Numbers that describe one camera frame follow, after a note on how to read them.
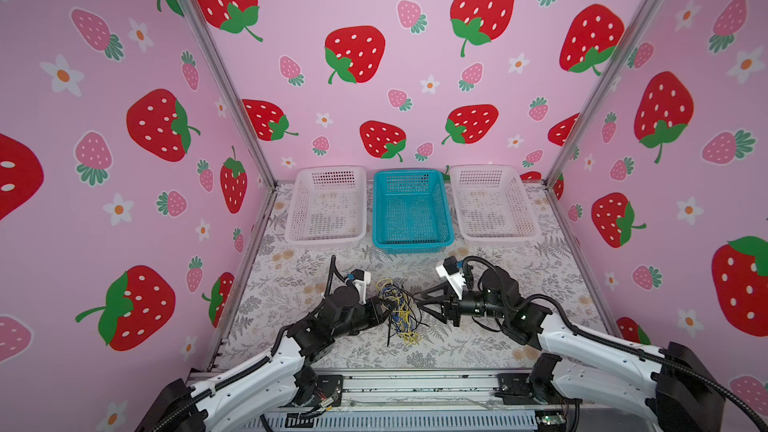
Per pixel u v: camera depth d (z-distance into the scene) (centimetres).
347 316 63
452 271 65
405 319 78
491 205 114
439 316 66
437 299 70
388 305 76
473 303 65
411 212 111
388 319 76
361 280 74
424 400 73
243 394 48
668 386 41
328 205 114
